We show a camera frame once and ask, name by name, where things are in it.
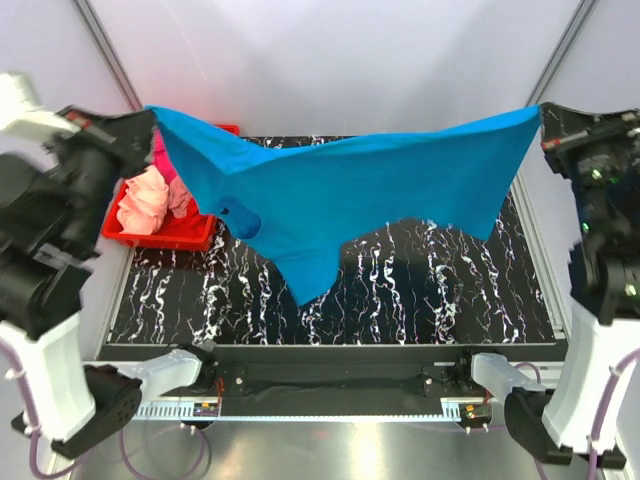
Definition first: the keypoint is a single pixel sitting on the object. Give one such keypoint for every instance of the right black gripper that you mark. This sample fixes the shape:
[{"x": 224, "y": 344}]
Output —
[{"x": 567, "y": 133}]

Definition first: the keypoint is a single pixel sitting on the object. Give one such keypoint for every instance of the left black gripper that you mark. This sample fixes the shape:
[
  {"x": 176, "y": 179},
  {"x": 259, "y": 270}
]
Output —
[{"x": 127, "y": 140}]

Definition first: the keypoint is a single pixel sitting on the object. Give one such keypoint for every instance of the blue t shirt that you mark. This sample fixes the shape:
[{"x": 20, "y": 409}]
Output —
[{"x": 298, "y": 206}]

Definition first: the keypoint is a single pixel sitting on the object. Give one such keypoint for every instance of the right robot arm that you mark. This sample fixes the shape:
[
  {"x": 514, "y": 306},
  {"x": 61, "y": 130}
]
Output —
[{"x": 579, "y": 416}]

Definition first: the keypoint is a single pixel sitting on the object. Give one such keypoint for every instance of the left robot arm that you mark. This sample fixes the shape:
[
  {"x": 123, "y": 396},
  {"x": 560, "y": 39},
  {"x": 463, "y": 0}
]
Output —
[{"x": 50, "y": 223}]

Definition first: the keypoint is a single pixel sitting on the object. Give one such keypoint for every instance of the hot pink t shirt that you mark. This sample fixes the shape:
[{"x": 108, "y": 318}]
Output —
[{"x": 161, "y": 159}]

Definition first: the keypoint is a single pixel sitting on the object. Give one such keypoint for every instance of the peach t shirt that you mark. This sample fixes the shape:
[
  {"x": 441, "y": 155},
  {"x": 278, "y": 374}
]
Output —
[{"x": 143, "y": 208}]

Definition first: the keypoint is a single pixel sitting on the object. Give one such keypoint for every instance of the dusty pink t shirt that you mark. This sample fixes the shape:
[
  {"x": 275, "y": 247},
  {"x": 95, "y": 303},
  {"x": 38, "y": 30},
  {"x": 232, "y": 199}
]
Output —
[{"x": 179, "y": 198}]

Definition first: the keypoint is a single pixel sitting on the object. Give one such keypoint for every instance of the red plastic bin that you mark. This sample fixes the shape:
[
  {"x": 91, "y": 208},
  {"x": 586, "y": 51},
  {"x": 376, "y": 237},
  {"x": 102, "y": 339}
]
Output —
[{"x": 192, "y": 233}]

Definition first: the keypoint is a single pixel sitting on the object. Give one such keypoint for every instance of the folded dark grey t shirt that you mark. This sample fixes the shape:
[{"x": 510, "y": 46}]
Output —
[{"x": 502, "y": 223}]

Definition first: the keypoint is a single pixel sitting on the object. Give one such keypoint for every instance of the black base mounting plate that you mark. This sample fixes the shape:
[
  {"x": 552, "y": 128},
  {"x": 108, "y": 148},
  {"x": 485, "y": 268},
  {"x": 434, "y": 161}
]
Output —
[{"x": 332, "y": 381}]

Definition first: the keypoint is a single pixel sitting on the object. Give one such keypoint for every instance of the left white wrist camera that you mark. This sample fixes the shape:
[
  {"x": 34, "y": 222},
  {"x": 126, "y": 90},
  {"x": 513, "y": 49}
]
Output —
[{"x": 22, "y": 114}]

